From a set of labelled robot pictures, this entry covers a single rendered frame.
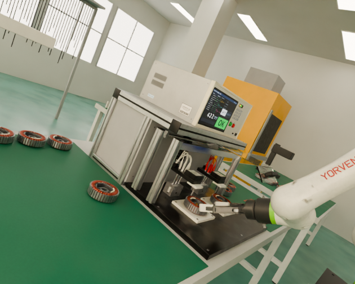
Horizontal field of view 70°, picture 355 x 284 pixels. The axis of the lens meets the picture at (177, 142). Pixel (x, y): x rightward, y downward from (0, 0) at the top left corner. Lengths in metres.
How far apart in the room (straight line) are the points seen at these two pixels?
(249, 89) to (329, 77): 2.26
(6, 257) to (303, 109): 6.32
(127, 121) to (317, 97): 5.75
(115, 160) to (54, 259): 0.61
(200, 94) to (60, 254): 0.77
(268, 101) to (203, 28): 1.88
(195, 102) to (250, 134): 3.73
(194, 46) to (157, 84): 4.08
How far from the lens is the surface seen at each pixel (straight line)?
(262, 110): 4.82
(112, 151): 1.23
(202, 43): 5.24
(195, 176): 1.13
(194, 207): 1.12
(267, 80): 5.23
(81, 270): 0.70
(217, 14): 5.36
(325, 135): 6.41
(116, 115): 1.24
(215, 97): 1.13
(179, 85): 1.19
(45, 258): 0.70
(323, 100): 6.57
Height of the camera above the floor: 1.20
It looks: 9 degrees down
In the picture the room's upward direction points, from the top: 25 degrees clockwise
